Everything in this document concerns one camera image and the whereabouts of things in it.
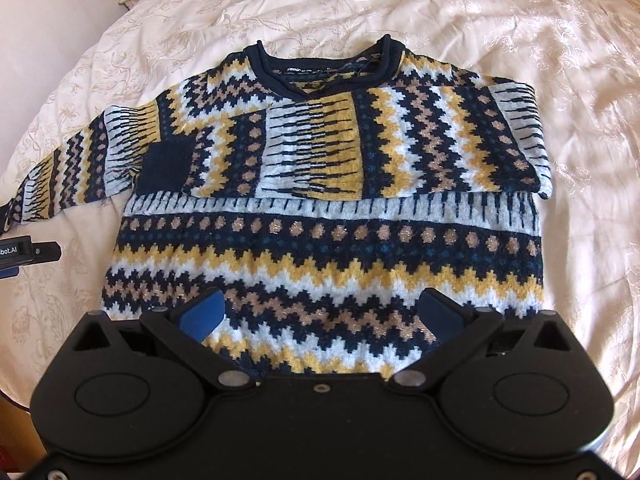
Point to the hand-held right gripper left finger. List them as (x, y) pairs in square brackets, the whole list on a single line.
[(202, 316)]

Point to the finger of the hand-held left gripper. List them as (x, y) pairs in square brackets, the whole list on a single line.
[(30, 252), (7, 272)]

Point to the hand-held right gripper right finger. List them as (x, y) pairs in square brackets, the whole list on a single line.
[(436, 310)]

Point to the navy yellow zigzag knit sweater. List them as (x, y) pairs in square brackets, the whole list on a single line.
[(325, 260)]

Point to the white embroidered bedspread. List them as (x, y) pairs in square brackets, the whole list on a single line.
[(500, 25)]

